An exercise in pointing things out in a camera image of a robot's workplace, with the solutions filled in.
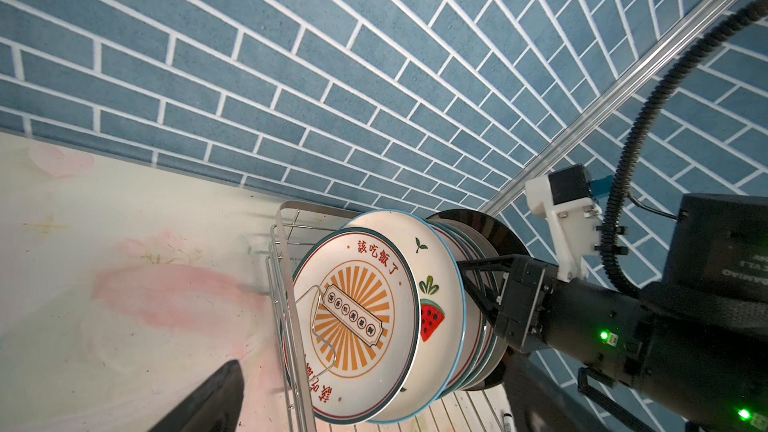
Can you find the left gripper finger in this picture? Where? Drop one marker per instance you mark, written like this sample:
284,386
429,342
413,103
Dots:
215,405

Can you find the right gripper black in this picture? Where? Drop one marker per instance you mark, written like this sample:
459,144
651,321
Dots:
513,312

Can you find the red green text plate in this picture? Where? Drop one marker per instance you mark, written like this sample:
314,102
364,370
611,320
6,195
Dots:
474,343

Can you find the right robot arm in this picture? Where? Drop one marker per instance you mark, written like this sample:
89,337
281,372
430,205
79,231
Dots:
694,342

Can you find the watermelon pattern plate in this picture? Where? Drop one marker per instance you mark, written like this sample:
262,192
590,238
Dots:
442,309

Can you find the black plate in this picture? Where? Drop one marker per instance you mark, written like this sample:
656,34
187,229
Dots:
504,242

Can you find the orange sunburst plate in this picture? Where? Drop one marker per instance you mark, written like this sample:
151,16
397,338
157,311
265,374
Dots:
357,311

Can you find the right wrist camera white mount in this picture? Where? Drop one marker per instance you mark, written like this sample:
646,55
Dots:
564,198

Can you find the metal wire dish rack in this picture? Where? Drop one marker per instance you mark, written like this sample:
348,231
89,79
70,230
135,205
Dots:
297,228

